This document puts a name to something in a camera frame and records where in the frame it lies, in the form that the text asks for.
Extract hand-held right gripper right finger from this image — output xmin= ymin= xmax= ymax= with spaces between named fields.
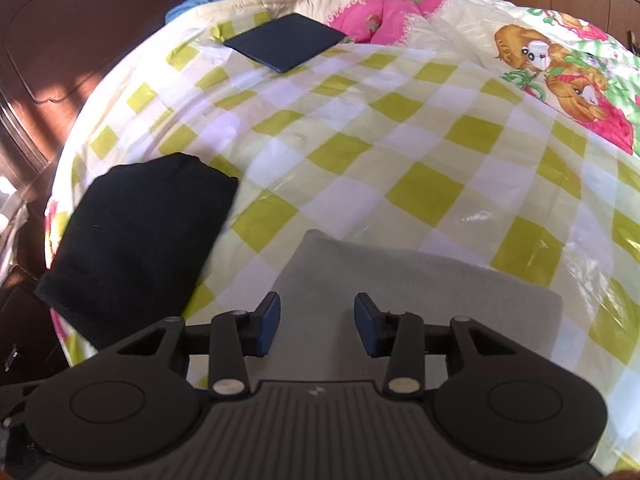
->
xmin=353 ymin=292 xmax=507 ymax=401

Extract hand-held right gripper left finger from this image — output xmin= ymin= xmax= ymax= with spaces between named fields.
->
xmin=117 ymin=291 xmax=282 ymax=401

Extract light grey pants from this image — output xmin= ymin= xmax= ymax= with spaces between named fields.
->
xmin=187 ymin=229 xmax=565 ymax=391

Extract black folded garment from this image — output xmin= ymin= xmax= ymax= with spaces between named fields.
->
xmin=34 ymin=153 xmax=240 ymax=351

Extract checkered cartoon print quilt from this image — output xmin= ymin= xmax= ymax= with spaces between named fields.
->
xmin=45 ymin=0 xmax=640 ymax=480

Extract dark navy folded cloth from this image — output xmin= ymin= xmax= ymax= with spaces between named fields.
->
xmin=222 ymin=13 xmax=349 ymax=75

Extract dark wooden headboard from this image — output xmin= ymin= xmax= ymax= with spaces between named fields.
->
xmin=0 ymin=0 xmax=283 ymax=173

